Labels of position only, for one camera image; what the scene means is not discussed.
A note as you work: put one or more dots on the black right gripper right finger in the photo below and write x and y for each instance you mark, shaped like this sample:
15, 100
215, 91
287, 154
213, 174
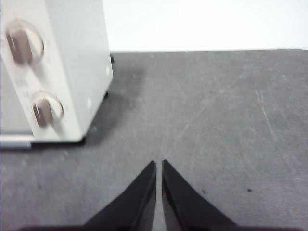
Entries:
183, 207

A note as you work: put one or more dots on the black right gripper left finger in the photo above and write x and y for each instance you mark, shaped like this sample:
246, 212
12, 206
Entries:
134, 207

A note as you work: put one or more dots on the black oven foot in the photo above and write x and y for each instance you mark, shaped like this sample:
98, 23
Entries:
106, 93
82, 140

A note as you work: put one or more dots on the cream oven knob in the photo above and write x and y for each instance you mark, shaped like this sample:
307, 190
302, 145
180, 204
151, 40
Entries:
47, 109
24, 43

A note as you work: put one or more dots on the cream toaster oven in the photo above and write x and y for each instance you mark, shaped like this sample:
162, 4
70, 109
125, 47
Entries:
79, 60

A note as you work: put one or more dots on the silver crumb tray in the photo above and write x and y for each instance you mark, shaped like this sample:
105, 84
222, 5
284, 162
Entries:
14, 145

